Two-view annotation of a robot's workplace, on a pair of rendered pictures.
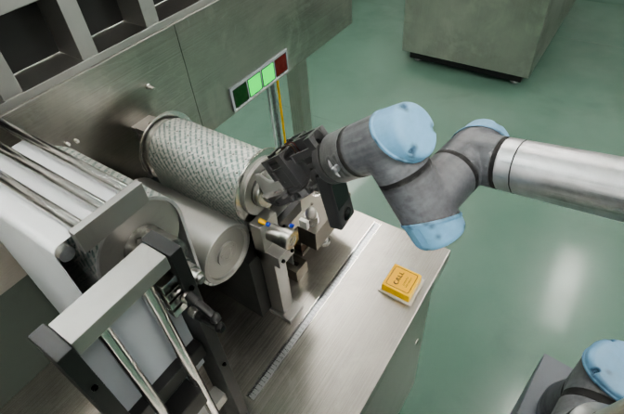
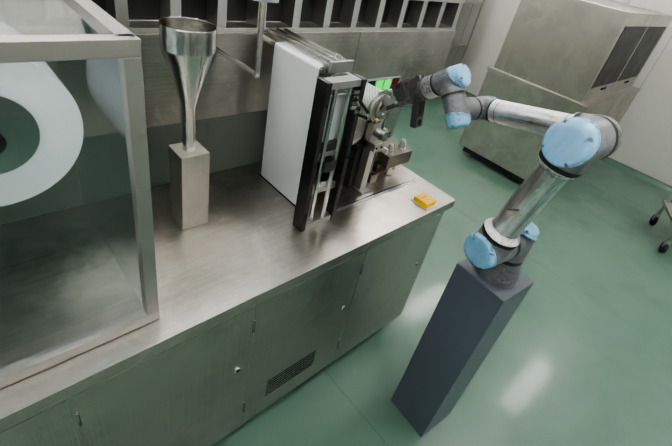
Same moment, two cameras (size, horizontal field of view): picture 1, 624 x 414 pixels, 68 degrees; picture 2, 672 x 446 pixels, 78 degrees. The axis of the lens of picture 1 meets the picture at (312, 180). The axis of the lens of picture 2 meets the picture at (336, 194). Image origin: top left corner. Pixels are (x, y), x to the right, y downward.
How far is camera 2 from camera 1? 0.90 m
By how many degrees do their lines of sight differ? 10
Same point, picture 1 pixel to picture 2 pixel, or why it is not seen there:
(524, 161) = (501, 104)
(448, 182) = (469, 102)
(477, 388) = not seen: hidden behind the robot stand
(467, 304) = not seen: hidden behind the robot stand
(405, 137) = (459, 72)
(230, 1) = (387, 35)
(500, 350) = not seen: hidden behind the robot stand
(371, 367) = (398, 221)
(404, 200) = (450, 101)
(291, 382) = (356, 213)
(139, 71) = (338, 45)
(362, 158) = (440, 81)
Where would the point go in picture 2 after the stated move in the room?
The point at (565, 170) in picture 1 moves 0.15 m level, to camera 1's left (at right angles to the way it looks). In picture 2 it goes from (515, 107) to (467, 95)
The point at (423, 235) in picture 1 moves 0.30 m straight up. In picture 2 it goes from (453, 117) to (491, 17)
